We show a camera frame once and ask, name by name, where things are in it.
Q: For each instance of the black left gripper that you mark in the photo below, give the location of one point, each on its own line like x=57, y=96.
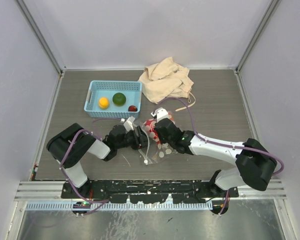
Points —
x=141, y=141

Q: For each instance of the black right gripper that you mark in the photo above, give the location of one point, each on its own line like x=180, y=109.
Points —
x=161, y=140

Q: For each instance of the clear zip top bag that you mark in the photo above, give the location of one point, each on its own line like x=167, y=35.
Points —
x=156, y=152

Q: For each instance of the fake dark purple plum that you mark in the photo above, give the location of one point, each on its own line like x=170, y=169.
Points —
x=132, y=108

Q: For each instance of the fake yellow lemon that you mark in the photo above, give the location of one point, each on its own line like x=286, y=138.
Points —
x=119, y=99

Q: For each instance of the fake yellow peach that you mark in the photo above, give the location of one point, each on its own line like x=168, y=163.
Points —
x=103, y=103

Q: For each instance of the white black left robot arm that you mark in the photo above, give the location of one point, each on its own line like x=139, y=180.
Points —
x=69, y=146

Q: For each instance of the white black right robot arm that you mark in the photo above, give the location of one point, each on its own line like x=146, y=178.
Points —
x=253, y=164

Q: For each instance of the fake red pomegranate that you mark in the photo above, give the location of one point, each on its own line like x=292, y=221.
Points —
x=149, y=126

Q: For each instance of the light blue perforated basket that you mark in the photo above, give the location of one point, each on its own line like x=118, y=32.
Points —
x=107, y=88

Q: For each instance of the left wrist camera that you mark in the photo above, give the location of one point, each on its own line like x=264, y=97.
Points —
x=129, y=124

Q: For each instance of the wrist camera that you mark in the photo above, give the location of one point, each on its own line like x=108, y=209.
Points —
x=160, y=114
x=129, y=124

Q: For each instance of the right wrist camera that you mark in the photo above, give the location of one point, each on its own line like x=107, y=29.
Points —
x=160, y=114

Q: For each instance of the beige drawstring cloth bag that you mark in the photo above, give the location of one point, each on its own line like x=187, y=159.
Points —
x=167, y=79

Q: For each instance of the light blue cable duct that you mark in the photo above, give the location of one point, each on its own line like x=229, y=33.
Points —
x=72, y=205

